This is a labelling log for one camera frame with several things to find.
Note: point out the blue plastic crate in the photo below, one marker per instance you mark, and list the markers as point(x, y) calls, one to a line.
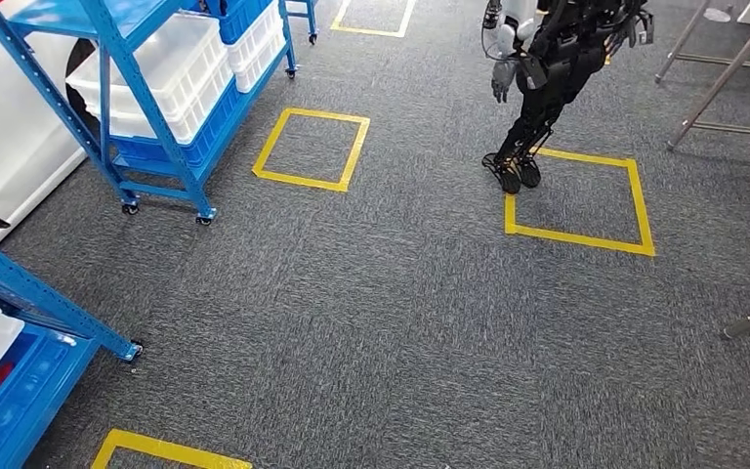
point(242, 19)
point(32, 401)
point(210, 139)

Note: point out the white car with red stripe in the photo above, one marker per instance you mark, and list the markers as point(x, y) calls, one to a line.
point(6, 129)

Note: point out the black humanoid robot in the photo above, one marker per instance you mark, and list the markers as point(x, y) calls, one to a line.
point(543, 97)

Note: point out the yellow floor tape square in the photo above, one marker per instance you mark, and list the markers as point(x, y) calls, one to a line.
point(155, 447)
point(271, 139)

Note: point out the blue metal shelf rack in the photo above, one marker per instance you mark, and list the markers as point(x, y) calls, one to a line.
point(148, 110)
point(310, 19)
point(25, 291)

